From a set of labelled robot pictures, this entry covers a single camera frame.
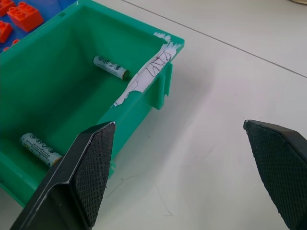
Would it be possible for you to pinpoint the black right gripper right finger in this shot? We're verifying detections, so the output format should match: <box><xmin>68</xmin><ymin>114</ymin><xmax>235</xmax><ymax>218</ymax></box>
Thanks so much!
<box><xmin>243</xmin><ymin>119</ymin><xmax>307</xmax><ymax>230</ymax></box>

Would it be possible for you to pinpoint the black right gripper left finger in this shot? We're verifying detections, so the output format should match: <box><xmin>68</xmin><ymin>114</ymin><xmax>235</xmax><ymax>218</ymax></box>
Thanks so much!
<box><xmin>9</xmin><ymin>121</ymin><xmax>117</xmax><ymax>230</ymax></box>

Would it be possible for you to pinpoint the green plastic bin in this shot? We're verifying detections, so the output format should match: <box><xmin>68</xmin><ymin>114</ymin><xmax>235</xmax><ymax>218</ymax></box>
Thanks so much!
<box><xmin>0</xmin><ymin>0</ymin><xmax>186</xmax><ymax>207</ymax></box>

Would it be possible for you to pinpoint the white green AA battery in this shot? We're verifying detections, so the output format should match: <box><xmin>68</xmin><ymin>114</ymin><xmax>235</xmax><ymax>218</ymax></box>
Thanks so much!
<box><xmin>19</xmin><ymin>132</ymin><xmax>62</xmax><ymax>167</ymax></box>
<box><xmin>93</xmin><ymin>55</ymin><xmax>130</xmax><ymax>81</ymax></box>

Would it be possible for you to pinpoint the torn white paper label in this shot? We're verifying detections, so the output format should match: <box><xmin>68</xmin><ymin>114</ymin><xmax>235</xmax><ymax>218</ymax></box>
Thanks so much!
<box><xmin>110</xmin><ymin>32</ymin><xmax>180</xmax><ymax>108</ymax></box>

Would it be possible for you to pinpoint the blue tray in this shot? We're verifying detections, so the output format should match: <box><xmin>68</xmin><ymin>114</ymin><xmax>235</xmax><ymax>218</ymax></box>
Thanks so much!
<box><xmin>0</xmin><ymin>0</ymin><xmax>79</xmax><ymax>53</ymax></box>

